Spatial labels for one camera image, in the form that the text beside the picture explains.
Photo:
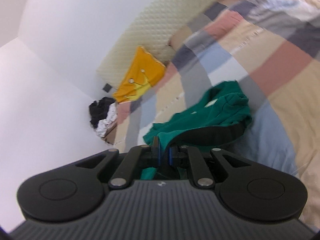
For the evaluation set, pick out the cream quilted headboard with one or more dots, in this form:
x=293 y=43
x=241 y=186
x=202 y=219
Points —
x=152 y=29

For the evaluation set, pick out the checkered bed pillow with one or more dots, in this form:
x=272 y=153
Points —
x=205 y=17

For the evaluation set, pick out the dark wall socket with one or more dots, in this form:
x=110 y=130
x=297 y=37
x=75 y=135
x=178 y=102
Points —
x=107 y=87

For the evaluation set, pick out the cardboard box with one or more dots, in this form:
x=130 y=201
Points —
x=110 y=135

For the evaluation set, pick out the patchwork checkered duvet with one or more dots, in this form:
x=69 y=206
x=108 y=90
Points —
x=271 y=48

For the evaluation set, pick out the white crumpled cloth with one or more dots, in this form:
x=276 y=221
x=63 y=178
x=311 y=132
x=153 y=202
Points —
x=106 y=124

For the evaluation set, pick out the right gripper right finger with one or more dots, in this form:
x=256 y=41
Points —
x=190 y=158

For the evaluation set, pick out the yellow crown pillow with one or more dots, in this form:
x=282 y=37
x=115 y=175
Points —
x=144 y=73

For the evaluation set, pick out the black clothes pile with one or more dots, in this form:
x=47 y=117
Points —
x=98 y=110

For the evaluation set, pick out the green hooded sweatshirt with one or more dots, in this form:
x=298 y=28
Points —
x=220 y=117

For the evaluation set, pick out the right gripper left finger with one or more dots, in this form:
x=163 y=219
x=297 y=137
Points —
x=136 y=159

